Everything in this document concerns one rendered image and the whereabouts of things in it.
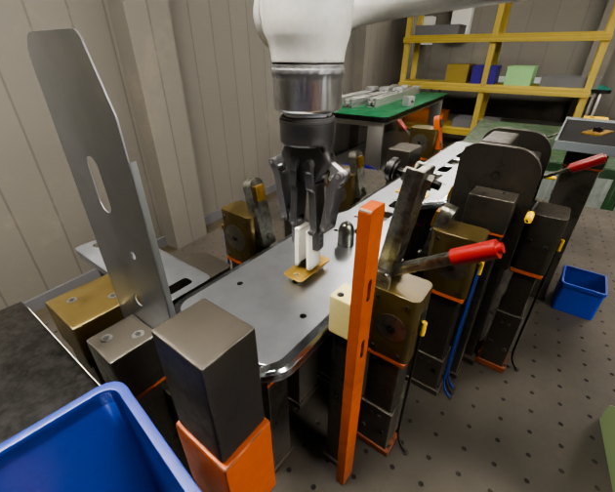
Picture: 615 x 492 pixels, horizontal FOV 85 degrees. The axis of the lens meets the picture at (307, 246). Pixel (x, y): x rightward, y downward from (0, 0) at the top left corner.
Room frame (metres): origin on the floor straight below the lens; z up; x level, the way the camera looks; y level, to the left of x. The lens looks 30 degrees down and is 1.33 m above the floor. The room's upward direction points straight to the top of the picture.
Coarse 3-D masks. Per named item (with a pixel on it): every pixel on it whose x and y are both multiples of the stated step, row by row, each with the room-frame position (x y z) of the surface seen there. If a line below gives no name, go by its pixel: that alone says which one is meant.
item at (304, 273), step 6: (306, 258) 0.48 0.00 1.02; (324, 258) 0.50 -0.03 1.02; (306, 264) 0.46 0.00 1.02; (318, 264) 0.48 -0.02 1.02; (324, 264) 0.48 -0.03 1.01; (288, 270) 0.46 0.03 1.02; (294, 270) 0.46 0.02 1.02; (300, 270) 0.46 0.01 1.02; (306, 270) 0.46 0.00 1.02; (312, 270) 0.46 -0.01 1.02; (288, 276) 0.44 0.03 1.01; (294, 276) 0.44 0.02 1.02; (300, 276) 0.44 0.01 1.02; (306, 276) 0.44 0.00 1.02
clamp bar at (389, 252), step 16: (400, 160) 0.40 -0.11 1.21; (400, 176) 0.38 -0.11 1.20; (416, 176) 0.36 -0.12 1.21; (432, 176) 0.36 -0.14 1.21; (400, 192) 0.37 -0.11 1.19; (416, 192) 0.36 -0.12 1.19; (400, 208) 0.37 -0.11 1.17; (416, 208) 0.37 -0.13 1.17; (400, 224) 0.36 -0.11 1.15; (400, 240) 0.36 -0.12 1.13; (384, 256) 0.37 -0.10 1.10; (400, 256) 0.38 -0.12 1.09
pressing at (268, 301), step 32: (448, 160) 1.15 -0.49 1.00; (384, 192) 0.85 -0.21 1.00; (352, 224) 0.66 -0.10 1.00; (384, 224) 0.66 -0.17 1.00; (256, 256) 0.53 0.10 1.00; (288, 256) 0.53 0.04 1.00; (352, 256) 0.53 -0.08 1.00; (224, 288) 0.43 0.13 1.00; (256, 288) 0.43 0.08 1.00; (288, 288) 0.43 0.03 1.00; (320, 288) 0.43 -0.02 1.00; (256, 320) 0.36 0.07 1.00; (288, 320) 0.36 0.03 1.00; (320, 320) 0.36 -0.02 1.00; (288, 352) 0.30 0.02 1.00
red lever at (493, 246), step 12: (492, 240) 0.32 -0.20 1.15; (456, 252) 0.33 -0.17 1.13; (468, 252) 0.32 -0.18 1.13; (480, 252) 0.32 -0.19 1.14; (492, 252) 0.31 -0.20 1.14; (504, 252) 0.31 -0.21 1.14; (396, 264) 0.38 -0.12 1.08; (408, 264) 0.36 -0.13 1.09; (420, 264) 0.35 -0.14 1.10; (432, 264) 0.35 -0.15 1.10; (444, 264) 0.34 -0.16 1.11; (456, 264) 0.33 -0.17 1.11; (468, 264) 0.32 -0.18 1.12
